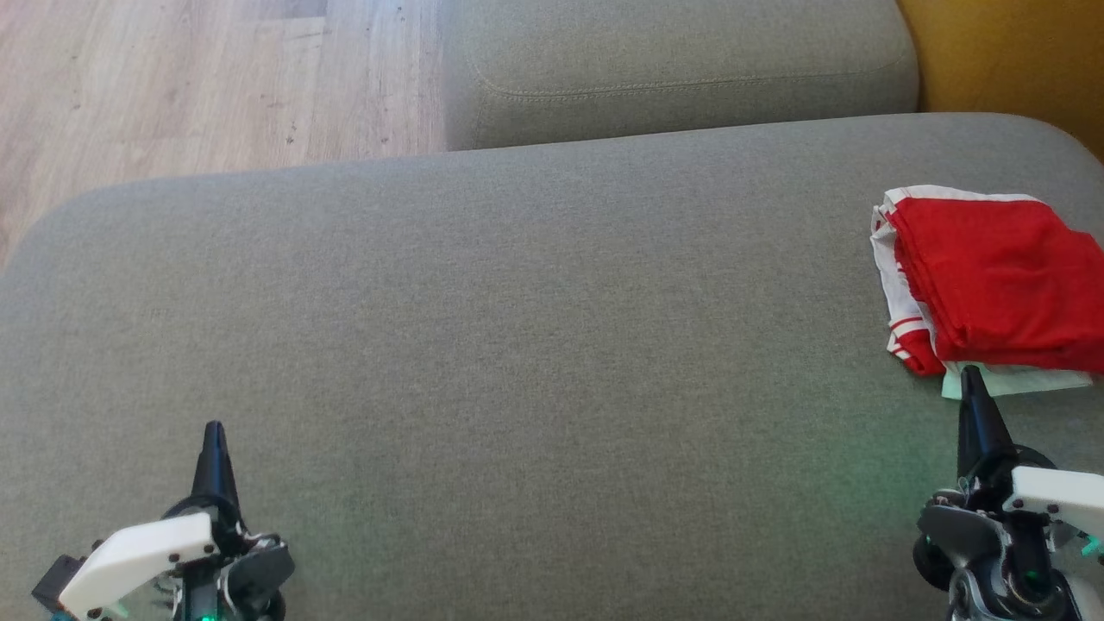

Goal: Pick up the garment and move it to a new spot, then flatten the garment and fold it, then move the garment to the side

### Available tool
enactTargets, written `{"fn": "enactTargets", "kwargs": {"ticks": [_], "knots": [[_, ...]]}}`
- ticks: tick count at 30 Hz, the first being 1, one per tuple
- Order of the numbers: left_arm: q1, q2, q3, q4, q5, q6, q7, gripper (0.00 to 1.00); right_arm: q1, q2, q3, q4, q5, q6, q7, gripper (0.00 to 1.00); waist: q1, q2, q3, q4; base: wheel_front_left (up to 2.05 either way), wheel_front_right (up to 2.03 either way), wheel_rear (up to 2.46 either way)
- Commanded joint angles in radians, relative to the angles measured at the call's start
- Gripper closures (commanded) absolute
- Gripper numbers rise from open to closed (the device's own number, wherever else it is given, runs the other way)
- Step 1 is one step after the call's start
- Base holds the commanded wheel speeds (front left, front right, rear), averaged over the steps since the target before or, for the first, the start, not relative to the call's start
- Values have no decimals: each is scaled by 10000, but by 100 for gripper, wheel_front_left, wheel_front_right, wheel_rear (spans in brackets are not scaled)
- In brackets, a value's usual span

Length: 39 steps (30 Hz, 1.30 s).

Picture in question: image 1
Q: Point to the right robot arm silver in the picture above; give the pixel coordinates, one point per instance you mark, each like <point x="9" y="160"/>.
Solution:
<point x="966" y="535"/>

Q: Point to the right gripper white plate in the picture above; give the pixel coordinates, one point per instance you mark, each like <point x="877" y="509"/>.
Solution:
<point x="1061" y="504"/>

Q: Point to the red jersey with white sleeves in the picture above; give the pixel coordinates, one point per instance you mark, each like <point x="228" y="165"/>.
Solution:
<point x="893" y="285"/>

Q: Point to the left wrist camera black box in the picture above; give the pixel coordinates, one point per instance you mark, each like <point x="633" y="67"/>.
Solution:
<point x="59" y="582"/>

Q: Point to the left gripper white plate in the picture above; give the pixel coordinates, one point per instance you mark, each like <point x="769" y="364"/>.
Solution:
<point x="138" y="552"/>

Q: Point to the yellow furniture panel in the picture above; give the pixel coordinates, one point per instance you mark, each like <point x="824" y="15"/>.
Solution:
<point x="1018" y="60"/>

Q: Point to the large grey sofa seat cushion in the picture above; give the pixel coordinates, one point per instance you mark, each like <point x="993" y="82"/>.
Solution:
<point x="517" y="345"/>

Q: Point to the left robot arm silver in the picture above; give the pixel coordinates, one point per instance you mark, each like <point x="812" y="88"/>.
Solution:
<point x="259" y="573"/>

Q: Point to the red shorts with white stripe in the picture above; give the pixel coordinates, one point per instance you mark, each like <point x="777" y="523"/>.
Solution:
<point x="1009" y="276"/>

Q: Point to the small grey sofa cushion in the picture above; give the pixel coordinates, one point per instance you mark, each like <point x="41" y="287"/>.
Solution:
<point x="673" y="69"/>

